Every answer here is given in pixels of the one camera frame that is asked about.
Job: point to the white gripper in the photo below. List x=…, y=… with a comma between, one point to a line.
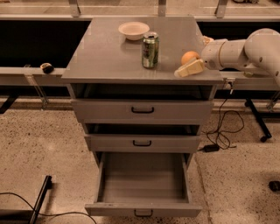
x=212, y=54

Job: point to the orange fruit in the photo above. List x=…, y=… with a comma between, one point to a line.
x=189, y=57

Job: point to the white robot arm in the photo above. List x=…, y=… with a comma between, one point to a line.
x=258, y=54

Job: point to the grey drawer cabinet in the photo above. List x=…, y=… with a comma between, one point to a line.
x=105, y=56

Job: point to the grey top drawer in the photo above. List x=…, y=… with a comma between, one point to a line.
x=143, y=104

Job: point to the grey drawer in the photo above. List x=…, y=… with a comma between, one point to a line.
x=145, y=138
x=143, y=104
x=143, y=185

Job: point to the grey middle drawer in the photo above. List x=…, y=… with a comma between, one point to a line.
x=145, y=138

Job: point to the grey bottom drawer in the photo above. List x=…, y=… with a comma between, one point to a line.
x=143, y=185

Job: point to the green soda can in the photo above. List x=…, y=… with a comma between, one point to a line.
x=150, y=46

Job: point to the small bottle on ledge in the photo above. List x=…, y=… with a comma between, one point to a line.
x=248, y=74

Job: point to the white bowl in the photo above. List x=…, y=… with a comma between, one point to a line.
x=133, y=30

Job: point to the black stand leg right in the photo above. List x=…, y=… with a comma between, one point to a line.
x=265, y=130

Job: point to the dark round object on ledge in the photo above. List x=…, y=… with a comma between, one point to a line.
x=47, y=68

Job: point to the black floor stand left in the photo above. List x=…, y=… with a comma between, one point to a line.
x=47, y=184

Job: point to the wall outlet plug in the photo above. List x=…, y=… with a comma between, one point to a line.
x=228, y=83

